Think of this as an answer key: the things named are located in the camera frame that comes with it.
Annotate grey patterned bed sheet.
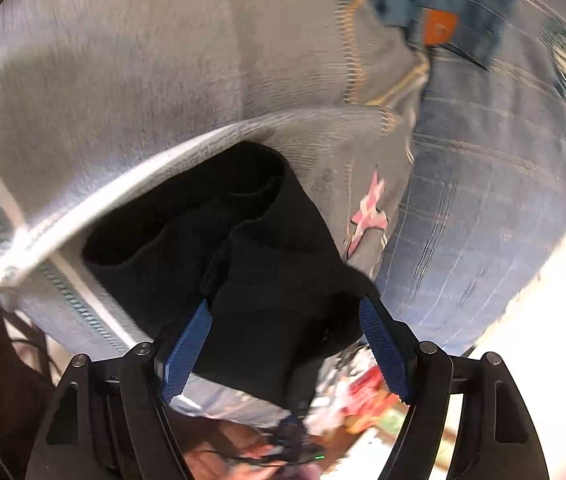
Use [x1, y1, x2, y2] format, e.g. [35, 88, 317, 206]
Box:
[0, 0, 432, 428]

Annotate blue plaid pillow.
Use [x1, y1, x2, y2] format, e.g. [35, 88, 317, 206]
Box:
[377, 0, 566, 354]

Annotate black pants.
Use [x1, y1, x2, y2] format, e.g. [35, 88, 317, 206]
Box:
[82, 142, 374, 411]

